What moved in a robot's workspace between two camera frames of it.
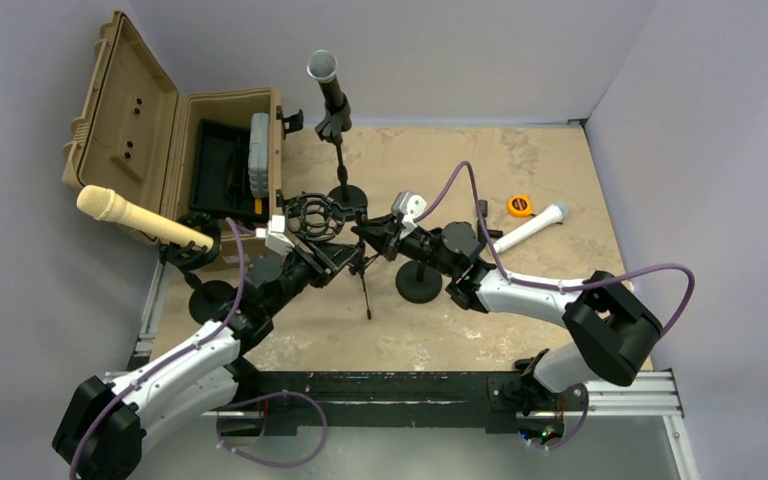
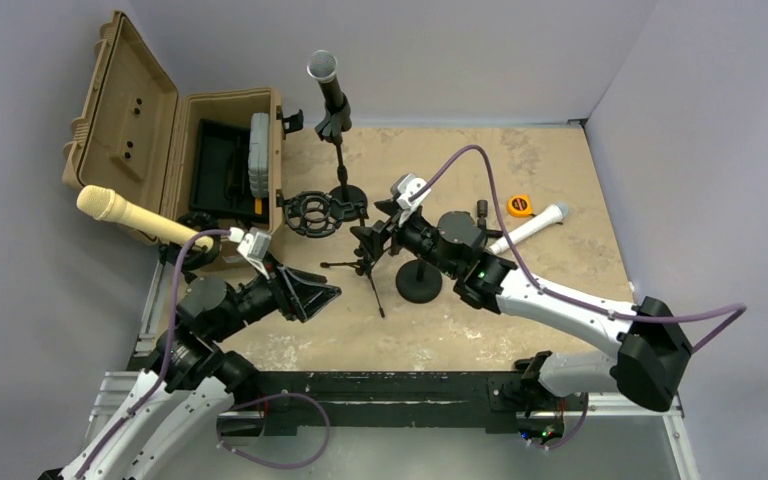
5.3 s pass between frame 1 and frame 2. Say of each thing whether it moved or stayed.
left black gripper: moved
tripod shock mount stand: moved
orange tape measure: stayed
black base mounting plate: stayed
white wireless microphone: stayed
